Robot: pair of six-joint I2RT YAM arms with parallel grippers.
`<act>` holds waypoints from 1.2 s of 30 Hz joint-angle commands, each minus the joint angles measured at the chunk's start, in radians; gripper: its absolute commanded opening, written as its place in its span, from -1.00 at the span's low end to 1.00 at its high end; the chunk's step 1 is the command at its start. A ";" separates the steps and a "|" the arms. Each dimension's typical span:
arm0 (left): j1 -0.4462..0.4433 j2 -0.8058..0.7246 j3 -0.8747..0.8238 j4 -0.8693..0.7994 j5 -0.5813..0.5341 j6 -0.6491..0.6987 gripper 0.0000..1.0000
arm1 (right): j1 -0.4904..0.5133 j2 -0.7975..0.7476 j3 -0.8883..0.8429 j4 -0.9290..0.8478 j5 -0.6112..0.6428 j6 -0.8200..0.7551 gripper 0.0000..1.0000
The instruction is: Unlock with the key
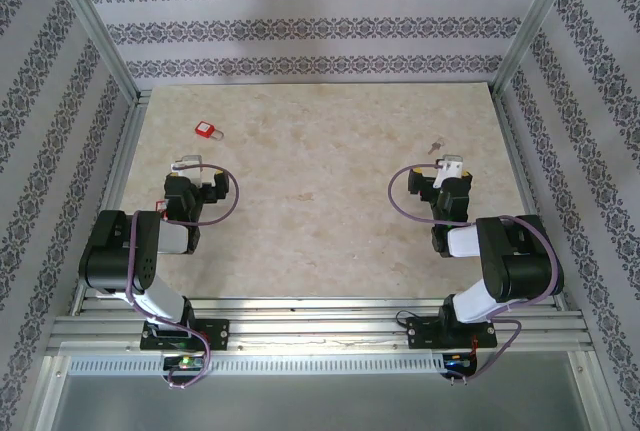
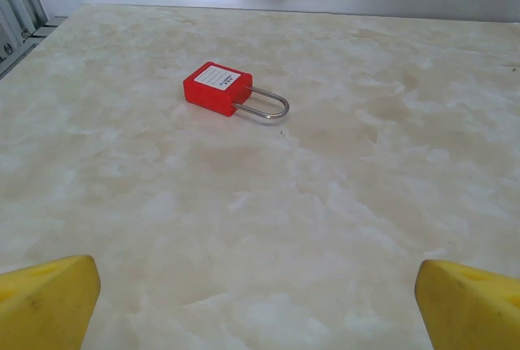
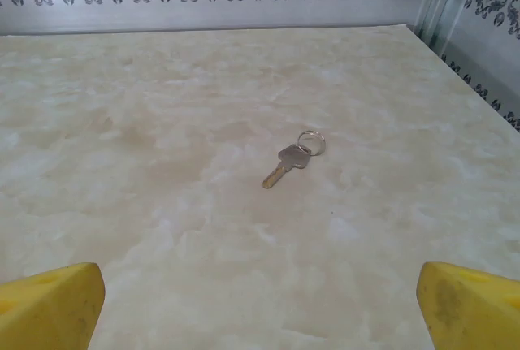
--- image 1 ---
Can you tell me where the left controller board with LED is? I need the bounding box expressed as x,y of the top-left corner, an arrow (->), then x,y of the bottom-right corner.
163,355 -> 205,371

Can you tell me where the grey metal panel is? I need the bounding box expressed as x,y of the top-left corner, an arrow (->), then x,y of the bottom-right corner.
49,373 -> 591,431

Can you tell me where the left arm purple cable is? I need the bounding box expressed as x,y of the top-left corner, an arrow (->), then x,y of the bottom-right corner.
124,164 -> 240,392

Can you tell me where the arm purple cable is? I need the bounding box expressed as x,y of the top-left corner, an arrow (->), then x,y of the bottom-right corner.
124,164 -> 240,392
389,162 -> 565,385

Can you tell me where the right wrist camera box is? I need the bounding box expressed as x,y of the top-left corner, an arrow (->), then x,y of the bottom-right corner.
432,153 -> 465,188

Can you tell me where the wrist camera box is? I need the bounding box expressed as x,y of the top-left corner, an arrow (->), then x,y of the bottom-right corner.
432,153 -> 465,188
170,154 -> 206,175

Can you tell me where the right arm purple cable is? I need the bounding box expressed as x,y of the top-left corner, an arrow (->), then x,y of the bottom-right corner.
389,162 -> 565,385

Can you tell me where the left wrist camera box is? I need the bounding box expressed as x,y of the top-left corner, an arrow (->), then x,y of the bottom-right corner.
170,154 -> 206,175

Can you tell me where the left aluminium side rail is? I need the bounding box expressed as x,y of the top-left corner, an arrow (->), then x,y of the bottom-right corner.
73,90 -> 151,302

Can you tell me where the aluminium side rail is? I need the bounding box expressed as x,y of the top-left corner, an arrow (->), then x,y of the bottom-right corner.
73,90 -> 151,302
492,93 -> 570,302

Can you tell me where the right aluminium side rail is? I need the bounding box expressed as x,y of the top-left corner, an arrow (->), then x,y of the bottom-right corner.
492,93 -> 570,302

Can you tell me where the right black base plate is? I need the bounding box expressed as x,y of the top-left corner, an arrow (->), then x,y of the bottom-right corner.
405,316 -> 498,350

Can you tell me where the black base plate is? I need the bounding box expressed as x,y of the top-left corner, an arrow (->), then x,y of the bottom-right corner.
405,316 -> 498,350
140,319 -> 230,351

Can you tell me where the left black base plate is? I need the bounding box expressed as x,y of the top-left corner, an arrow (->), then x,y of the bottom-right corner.
140,319 -> 230,351

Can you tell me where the right aluminium corner post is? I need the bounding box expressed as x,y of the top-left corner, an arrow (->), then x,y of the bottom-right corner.
492,0 -> 586,95

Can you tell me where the aluminium corner post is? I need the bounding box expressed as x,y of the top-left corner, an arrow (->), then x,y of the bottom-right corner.
492,0 -> 586,95
42,0 -> 140,102

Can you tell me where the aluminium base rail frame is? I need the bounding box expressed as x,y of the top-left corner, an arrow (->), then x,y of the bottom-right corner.
47,295 -> 594,355

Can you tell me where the left aluminium corner post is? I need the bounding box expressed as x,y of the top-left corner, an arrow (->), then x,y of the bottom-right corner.
42,0 -> 140,102

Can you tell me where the white slotted cable duct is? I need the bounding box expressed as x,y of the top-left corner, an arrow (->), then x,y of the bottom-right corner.
67,353 -> 446,375

